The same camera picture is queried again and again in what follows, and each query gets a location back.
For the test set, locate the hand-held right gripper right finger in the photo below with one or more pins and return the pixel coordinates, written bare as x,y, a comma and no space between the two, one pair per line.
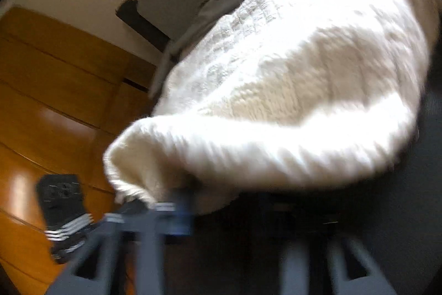
293,270

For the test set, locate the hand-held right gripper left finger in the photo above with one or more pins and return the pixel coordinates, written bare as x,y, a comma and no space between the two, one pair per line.
184,219

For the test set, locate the white knit sweater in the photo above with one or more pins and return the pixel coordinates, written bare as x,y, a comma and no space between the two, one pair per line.
276,73

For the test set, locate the dark grey panel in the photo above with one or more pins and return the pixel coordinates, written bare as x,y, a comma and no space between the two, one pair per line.
141,22

